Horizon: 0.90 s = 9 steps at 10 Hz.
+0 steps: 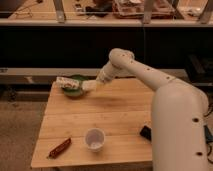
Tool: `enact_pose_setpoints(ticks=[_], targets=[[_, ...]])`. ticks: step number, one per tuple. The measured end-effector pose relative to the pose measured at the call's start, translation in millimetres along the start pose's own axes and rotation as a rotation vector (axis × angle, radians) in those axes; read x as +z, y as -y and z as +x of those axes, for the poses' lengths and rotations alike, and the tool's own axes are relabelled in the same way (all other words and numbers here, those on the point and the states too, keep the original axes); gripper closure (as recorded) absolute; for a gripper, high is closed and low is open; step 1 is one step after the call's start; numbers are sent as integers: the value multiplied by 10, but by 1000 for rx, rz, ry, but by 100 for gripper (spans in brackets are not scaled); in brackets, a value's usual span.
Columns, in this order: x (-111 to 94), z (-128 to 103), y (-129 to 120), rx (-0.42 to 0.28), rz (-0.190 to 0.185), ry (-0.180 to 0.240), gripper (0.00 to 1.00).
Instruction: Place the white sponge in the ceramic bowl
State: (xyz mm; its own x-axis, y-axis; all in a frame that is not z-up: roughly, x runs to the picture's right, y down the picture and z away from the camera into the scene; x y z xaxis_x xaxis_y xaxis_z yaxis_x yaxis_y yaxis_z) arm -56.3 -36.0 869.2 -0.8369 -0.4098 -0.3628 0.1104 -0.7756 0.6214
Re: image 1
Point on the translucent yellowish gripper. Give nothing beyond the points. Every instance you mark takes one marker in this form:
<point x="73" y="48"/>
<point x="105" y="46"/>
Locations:
<point x="99" y="85"/>

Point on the white sponge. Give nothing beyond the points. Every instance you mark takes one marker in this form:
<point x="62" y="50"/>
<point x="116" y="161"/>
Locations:
<point x="89" y="85"/>

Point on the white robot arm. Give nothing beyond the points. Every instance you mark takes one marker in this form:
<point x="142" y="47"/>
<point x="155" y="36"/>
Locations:
<point x="177" y="114"/>

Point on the green ceramic bowl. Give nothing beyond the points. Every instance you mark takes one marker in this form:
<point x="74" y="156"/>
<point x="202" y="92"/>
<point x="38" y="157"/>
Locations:
<point x="77" y="91"/>

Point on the white snack packet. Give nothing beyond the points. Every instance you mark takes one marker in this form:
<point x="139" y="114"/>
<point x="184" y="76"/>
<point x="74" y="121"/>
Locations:
<point x="64" y="82"/>

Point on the wooden folding table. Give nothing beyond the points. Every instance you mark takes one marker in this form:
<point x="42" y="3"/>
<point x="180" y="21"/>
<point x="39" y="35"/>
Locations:
<point x="120" y="109"/>

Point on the white paper cup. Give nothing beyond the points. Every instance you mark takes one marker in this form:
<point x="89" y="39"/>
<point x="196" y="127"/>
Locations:
<point x="94" y="139"/>

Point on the cluttered tray on shelf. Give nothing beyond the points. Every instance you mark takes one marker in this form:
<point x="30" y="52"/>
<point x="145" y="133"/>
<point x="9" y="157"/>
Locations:
<point x="135" y="8"/>

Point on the dark blue power adapter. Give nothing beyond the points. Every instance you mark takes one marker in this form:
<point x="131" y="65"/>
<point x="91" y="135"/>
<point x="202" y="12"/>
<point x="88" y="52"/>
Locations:
<point x="208" y="138"/>

